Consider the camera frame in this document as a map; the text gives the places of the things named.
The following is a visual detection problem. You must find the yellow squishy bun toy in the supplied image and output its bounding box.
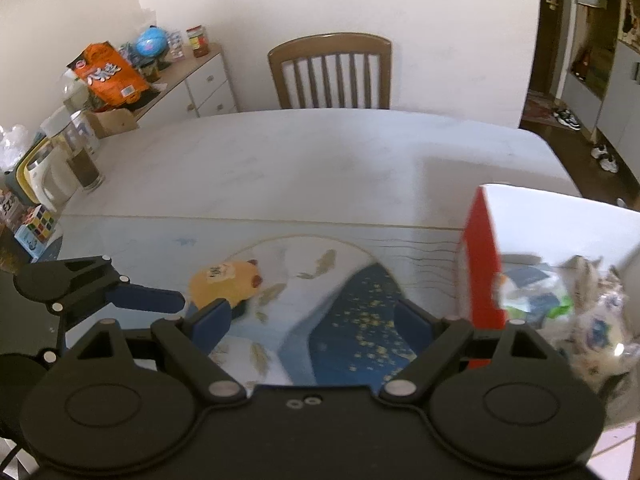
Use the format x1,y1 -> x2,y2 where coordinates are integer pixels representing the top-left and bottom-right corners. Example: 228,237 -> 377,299
189,260 -> 262,310

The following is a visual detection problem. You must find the clear bag yellow bread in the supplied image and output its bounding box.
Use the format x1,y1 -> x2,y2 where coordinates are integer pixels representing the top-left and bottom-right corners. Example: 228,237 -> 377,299
538,292 -> 639,391

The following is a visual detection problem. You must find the silver foil snack bag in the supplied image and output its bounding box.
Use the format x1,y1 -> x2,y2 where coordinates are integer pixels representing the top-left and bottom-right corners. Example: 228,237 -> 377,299
562,256 -> 623,311

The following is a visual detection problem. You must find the rubiks cube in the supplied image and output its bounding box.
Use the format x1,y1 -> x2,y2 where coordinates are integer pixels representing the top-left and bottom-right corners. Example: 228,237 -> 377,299
23,205 -> 58,244

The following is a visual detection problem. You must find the white electric kettle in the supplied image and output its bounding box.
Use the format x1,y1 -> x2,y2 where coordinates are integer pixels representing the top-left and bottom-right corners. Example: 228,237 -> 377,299
25,142 -> 78,214

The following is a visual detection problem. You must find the red cardboard box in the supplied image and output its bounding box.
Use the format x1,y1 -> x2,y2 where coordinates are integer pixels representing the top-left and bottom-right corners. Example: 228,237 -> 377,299
454,182 -> 640,428

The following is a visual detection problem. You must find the glass bottle dark liquid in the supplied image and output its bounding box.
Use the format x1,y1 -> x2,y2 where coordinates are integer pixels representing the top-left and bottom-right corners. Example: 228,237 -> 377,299
41,106 -> 104,191

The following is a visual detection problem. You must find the orange snack bag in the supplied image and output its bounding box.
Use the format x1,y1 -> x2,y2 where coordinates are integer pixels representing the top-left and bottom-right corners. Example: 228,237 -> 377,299
67,41 -> 150,107

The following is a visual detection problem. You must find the white drawer cabinet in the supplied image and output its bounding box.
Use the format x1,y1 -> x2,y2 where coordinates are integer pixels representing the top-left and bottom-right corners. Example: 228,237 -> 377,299
134,44 -> 239,128

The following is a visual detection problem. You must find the blue globe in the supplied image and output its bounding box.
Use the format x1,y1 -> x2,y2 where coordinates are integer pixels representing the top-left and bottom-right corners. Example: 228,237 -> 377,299
134,26 -> 168,58

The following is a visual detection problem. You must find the pair of sneakers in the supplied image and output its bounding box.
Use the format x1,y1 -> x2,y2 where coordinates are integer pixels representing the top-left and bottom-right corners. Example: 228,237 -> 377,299
553,108 -> 582,131

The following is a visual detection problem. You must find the red lid jar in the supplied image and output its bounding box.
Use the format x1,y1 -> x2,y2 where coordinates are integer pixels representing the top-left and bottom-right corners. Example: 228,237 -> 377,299
186,25 -> 209,58

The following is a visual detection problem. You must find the wooden chair far side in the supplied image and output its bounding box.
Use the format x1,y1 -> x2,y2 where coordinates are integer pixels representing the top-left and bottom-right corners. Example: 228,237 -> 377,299
268,32 -> 393,110

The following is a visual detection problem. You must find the dark wooden door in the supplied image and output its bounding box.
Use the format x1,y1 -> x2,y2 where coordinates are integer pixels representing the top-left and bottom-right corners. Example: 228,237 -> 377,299
529,0 -> 570,94

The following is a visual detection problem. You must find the grey wall cabinet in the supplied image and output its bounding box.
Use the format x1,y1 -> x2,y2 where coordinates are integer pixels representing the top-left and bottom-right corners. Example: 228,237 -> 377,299
560,0 -> 640,187

